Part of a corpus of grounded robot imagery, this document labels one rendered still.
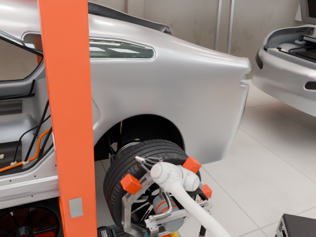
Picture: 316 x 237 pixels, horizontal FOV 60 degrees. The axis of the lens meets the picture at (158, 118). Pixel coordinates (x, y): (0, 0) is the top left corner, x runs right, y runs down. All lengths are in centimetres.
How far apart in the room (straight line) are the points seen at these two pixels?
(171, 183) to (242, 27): 581
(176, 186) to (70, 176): 48
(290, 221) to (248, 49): 501
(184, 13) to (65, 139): 493
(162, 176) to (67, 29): 72
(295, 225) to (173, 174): 171
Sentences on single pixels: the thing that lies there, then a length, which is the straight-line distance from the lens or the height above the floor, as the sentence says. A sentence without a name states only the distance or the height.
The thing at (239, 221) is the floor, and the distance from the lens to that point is 311.
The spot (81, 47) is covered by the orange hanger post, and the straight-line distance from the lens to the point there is 109.
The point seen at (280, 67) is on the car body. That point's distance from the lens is 401.
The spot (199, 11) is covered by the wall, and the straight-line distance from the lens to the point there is 607.
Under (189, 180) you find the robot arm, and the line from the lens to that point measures 141.
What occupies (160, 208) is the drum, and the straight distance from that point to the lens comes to 178.
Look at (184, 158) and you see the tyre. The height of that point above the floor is 114.
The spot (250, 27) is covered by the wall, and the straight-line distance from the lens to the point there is 700.
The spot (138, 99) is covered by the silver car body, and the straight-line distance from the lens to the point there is 183.
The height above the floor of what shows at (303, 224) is 34.
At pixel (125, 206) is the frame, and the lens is 171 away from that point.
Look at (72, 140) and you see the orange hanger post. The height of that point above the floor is 151.
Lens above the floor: 216
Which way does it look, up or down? 27 degrees down
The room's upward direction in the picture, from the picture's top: 5 degrees clockwise
